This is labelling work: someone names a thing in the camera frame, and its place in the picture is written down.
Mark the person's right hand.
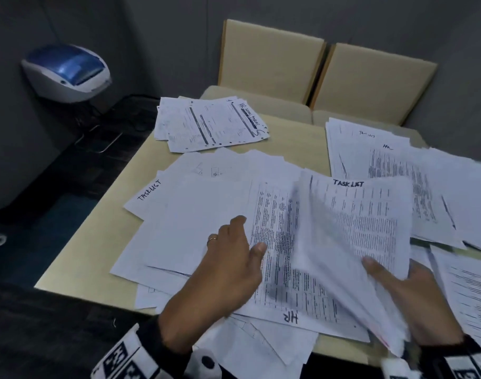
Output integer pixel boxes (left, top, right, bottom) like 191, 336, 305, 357
361, 256, 464, 348

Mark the person's left hand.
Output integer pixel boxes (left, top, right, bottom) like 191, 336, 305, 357
158, 215, 269, 351

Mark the printed paper bundle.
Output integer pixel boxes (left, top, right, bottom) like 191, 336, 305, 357
291, 169, 414, 357

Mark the pile of printed paper sheets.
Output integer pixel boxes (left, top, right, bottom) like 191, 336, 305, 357
325, 117, 481, 254
409, 244, 481, 345
110, 147, 372, 379

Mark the pile of perforated printout sheets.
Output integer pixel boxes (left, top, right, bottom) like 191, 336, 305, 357
153, 95, 271, 154

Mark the black side stand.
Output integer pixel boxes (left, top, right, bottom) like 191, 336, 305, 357
35, 94, 161, 221

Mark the beige padded chair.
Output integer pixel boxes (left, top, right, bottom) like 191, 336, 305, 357
309, 43, 438, 149
200, 19, 328, 125

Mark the person's black clothing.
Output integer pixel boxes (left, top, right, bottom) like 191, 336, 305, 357
0, 283, 159, 379

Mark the white and blue label printer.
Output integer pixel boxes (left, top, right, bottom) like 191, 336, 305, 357
21, 43, 112, 104

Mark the marker-tagged right wrist camera mount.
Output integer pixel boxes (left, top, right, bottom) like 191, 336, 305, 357
381, 335, 481, 379

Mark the marker-tagged wrist camera mount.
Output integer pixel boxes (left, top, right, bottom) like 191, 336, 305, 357
90, 315, 226, 379
381, 335, 481, 379

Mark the marker-tagged left wrist camera mount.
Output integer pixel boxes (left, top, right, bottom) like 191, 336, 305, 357
90, 315, 226, 379

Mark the black printer cable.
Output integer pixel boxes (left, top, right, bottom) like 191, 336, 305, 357
42, 0, 63, 46

